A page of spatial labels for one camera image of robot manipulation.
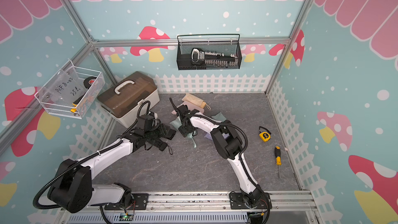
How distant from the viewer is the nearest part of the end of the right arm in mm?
737

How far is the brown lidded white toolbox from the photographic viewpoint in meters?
0.91

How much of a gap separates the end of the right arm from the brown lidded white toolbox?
0.29 m
